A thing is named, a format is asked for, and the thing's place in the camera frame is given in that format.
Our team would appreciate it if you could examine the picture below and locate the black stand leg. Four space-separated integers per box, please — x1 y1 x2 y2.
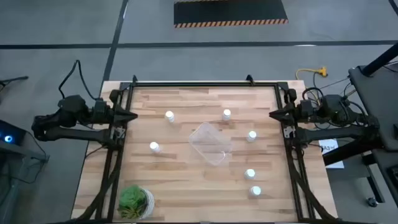
0 75 29 88

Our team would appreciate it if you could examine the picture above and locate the black metal rig frame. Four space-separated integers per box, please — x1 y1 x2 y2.
73 74 338 224

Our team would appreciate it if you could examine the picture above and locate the black box blue light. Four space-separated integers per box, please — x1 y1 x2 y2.
0 119 27 147

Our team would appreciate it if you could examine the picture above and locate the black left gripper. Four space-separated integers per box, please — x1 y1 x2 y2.
93 98 138 125

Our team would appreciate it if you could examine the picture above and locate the black equipment cart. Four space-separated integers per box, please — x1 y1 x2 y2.
348 42 398 203

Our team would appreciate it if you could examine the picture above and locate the black hazard-striped floor mat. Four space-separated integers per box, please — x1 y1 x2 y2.
173 0 289 29

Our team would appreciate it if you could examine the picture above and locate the black cable loop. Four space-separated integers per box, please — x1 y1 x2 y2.
302 86 325 104

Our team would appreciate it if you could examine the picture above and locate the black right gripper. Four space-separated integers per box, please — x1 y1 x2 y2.
269 100 315 124

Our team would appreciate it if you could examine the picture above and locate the potted plant white patterned pot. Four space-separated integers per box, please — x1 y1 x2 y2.
117 184 155 220

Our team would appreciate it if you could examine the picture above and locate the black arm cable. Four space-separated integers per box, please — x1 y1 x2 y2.
58 59 100 101

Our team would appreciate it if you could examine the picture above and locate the clear plastic basket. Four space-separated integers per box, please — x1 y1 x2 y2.
188 121 233 167

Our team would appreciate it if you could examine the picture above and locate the white paper label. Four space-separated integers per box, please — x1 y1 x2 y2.
318 138 345 169

